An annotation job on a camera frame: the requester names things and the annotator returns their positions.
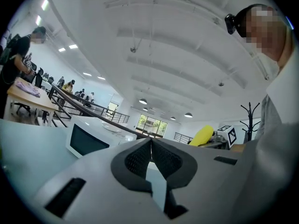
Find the purple cloth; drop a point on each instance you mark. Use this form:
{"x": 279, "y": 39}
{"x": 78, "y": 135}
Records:
{"x": 28, "y": 88}

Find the light wooden table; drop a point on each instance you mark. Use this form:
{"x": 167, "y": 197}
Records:
{"x": 30, "y": 99}

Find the black coat rack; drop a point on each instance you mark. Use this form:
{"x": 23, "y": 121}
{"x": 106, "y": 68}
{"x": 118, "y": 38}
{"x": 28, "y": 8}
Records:
{"x": 250, "y": 120}

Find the light blue table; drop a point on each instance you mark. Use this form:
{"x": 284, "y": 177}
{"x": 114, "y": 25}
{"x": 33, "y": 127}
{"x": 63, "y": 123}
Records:
{"x": 282, "y": 94}

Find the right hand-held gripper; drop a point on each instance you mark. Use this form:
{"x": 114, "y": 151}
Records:
{"x": 227, "y": 136}

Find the person's head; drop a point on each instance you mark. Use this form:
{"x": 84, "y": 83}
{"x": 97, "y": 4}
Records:
{"x": 266, "y": 31}

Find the black head-worn camera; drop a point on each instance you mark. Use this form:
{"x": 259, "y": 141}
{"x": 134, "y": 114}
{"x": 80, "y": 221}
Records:
{"x": 231, "y": 23}

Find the white microwave oven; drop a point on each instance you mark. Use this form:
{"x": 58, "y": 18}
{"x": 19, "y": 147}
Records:
{"x": 86, "y": 141}

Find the short black railing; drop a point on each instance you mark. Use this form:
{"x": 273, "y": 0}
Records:
{"x": 182, "y": 137}

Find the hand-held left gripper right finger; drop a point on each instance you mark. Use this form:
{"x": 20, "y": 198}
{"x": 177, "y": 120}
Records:
{"x": 210, "y": 183}

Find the curved black balcony railing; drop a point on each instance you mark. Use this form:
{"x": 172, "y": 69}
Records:
{"x": 120, "y": 118}

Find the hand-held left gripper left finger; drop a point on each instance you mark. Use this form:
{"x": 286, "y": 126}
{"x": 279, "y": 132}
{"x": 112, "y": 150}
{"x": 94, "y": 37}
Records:
{"x": 98, "y": 183}

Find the large glass window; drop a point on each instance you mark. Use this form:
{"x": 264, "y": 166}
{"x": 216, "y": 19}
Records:
{"x": 151, "y": 125}

